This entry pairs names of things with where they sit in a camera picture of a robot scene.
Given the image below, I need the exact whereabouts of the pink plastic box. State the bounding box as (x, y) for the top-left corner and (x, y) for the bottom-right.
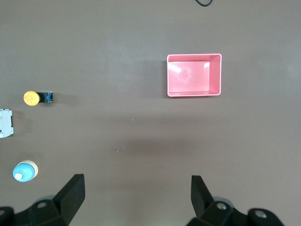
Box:
(166, 53), (222, 97)

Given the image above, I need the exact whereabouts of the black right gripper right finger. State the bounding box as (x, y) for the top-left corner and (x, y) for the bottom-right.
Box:
(185, 175), (250, 226)

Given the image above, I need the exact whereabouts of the yellow push button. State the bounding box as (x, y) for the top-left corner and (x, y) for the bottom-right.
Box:
(23, 90), (54, 106)

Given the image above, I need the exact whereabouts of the white circuit breaker red switch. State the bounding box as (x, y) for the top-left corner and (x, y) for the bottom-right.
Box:
(0, 108), (14, 139)

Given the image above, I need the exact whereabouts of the blue desk bell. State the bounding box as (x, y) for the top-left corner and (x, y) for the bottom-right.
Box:
(12, 160), (39, 183)

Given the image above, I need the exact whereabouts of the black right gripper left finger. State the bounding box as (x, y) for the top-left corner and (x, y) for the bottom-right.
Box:
(14, 173), (85, 226)

